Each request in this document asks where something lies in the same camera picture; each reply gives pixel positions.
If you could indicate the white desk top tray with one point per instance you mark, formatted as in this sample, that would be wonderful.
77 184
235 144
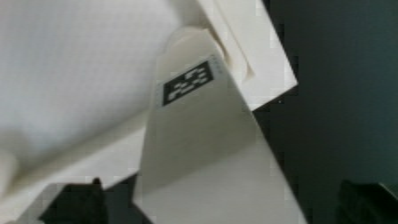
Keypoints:
81 46

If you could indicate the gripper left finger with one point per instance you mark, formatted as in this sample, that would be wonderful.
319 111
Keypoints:
84 204

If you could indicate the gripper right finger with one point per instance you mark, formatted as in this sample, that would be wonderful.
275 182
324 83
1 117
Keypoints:
367 203

